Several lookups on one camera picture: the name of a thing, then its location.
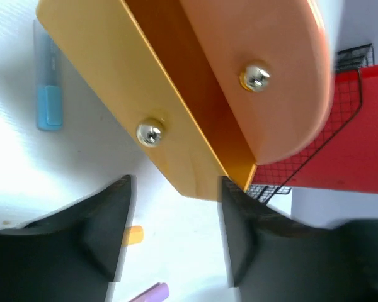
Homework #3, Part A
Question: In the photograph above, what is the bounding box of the yellow bottom drawer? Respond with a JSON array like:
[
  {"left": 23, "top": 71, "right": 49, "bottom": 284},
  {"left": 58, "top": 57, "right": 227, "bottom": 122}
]
[{"left": 37, "top": 1, "right": 256, "bottom": 200}]

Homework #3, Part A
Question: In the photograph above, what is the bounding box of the black wire mesh organizer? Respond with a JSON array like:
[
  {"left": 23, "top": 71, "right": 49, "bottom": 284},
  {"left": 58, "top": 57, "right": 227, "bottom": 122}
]
[{"left": 247, "top": 43, "right": 375, "bottom": 204}]

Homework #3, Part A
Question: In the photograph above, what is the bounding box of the red file folder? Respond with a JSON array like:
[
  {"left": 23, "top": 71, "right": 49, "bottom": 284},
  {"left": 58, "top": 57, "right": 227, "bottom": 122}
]
[{"left": 250, "top": 62, "right": 378, "bottom": 194}]

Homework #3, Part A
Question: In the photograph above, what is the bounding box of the blue tube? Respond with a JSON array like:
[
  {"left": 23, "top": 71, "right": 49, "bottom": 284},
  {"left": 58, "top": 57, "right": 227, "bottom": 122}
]
[{"left": 33, "top": 20, "right": 63, "bottom": 131}]

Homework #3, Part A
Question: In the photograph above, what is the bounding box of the cream semicircular drawer box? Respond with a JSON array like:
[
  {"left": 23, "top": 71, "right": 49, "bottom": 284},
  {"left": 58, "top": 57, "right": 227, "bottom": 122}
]
[{"left": 176, "top": 0, "right": 347, "bottom": 166}]

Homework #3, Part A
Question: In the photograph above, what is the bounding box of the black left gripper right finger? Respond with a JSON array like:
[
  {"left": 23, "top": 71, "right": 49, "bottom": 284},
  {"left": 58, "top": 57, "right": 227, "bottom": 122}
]
[{"left": 220, "top": 177, "right": 378, "bottom": 301}]

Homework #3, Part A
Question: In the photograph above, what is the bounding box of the purple tube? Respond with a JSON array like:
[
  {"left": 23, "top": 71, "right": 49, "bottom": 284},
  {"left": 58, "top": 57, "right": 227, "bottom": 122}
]
[{"left": 129, "top": 282, "right": 169, "bottom": 302}]

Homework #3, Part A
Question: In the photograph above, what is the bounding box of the peach top drawer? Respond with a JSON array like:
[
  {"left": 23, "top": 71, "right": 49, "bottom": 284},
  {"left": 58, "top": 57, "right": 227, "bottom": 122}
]
[{"left": 179, "top": 0, "right": 336, "bottom": 166}]

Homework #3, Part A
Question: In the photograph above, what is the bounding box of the orange capped pink tube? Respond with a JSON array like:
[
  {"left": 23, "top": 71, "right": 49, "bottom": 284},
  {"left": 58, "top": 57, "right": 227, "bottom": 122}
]
[{"left": 122, "top": 226, "right": 144, "bottom": 247}]

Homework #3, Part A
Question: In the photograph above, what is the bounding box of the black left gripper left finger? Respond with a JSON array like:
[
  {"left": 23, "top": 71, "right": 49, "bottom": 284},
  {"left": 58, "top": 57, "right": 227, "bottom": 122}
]
[{"left": 0, "top": 175, "right": 135, "bottom": 301}]

